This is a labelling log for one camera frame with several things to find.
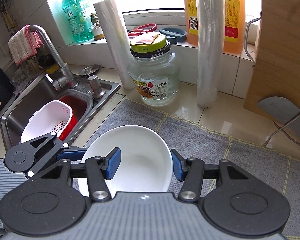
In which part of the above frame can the steel sink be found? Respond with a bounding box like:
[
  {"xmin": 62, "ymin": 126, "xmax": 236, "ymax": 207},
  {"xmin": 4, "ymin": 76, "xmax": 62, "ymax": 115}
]
[{"xmin": 0, "ymin": 74, "xmax": 120, "ymax": 152}]

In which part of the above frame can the steel soap dispenser pump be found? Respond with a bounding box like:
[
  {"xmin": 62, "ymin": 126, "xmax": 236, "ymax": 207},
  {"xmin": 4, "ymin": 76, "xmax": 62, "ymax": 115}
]
[{"xmin": 88, "ymin": 75, "xmax": 106, "ymax": 99}]

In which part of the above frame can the white plastic colander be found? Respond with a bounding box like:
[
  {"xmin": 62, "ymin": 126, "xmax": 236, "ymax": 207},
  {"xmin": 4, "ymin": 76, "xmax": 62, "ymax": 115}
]
[{"xmin": 20, "ymin": 100, "xmax": 72, "ymax": 143}]

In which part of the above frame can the plastic wrap roll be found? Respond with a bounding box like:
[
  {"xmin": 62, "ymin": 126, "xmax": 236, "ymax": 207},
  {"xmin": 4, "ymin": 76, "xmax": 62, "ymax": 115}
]
[
  {"xmin": 196, "ymin": 0, "xmax": 225, "ymax": 108},
  {"xmin": 94, "ymin": 0, "xmax": 135, "ymax": 89}
]

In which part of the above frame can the red basin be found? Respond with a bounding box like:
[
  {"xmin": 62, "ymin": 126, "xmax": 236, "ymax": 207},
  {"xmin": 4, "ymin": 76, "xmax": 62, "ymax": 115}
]
[{"xmin": 58, "ymin": 94, "xmax": 88, "ymax": 141}]

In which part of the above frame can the orange oil bottle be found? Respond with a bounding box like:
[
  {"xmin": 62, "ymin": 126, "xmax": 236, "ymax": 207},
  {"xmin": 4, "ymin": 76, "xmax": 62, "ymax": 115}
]
[{"xmin": 184, "ymin": 0, "xmax": 245, "ymax": 54}]

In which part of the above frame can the bamboo cutting board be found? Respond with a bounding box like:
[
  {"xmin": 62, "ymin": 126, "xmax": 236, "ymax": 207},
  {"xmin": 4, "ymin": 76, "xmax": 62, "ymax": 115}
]
[{"xmin": 243, "ymin": 0, "xmax": 300, "ymax": 118}]

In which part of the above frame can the pink dish cloth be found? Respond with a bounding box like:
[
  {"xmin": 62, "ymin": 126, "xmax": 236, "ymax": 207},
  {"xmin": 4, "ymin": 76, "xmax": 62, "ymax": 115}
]
[{"xmin": 8, "ymin": 24, "xmax": 44, "ymax": 65}]

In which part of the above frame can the metal wire rack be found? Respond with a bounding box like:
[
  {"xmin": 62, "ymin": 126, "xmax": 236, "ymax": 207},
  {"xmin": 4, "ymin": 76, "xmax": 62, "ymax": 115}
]
[{"xmin": 262, "ymin": 107, "xmax": 300, "ymax": 152}]

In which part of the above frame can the grey checked cloth mat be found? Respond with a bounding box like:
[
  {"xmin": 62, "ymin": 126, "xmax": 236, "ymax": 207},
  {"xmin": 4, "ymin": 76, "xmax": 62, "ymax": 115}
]
[{"xmin": 85, "ymin": 100, "xmax": 300, "ymax": 239}]

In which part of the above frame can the green dish soap bottle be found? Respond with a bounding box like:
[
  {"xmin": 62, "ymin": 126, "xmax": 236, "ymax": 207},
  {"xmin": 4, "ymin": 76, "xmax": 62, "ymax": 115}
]
[{"xmin": 62, "ymin": 0, "xmax": 94, "ymax": 42}]

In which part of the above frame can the santoku kitchen knife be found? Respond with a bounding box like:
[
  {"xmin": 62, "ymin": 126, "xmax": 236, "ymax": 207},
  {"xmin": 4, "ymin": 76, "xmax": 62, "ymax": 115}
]
[{"xmin": 257, "ymin": 96, "xmax": 300, "ymax": 147}]

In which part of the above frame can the steel kitchen faucet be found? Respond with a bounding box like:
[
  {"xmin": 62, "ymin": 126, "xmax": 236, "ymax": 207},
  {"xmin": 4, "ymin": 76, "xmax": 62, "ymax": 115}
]
[{"xmin": 28, "ymin": 25, "xmax": 79, "ymax": 90}]

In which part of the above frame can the glass jar yellow lid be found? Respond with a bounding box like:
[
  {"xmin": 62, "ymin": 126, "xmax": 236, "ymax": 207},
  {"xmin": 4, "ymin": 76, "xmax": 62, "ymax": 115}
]
[{"xmin": 128, "ymin": 31, "xmax": 180, "ymax": 106}]

